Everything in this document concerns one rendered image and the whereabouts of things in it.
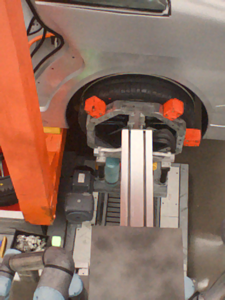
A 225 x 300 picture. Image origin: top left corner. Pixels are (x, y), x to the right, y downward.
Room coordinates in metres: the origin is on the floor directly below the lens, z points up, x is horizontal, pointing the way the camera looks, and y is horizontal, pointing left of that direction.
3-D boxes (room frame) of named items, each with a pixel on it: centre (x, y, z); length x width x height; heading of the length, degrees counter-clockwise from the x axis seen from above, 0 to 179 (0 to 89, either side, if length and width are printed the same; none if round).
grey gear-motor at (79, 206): (1.54, 0.19, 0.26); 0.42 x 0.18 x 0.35; 177
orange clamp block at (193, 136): (1.60, -0.44, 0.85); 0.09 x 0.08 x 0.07; 87
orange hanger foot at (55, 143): (1.61, 0.38, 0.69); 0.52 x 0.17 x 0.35; 177
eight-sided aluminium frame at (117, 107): (1.61, -0.13, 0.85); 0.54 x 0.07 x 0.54; 87
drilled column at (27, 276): (1.06, 0.52, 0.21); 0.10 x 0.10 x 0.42; 87
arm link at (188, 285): (0.69, -0.33, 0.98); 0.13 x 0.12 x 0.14; 45
